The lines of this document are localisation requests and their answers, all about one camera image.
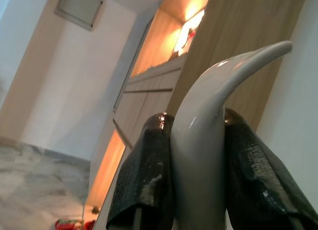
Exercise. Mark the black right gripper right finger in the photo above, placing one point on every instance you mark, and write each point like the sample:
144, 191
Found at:
256, 170

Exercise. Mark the glowing cabinet light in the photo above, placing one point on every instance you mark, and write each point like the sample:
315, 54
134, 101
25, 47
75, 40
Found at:
190, 31

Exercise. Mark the light wooden cabinet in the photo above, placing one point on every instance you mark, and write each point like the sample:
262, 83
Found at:
238, 21

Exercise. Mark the grey wall panel box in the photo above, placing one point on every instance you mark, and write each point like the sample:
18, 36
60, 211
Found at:
79, 9

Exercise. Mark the red object on floor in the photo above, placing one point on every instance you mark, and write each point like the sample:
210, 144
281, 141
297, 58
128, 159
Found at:
72, 224

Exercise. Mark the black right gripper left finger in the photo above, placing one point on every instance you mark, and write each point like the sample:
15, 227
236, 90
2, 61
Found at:
146, 170

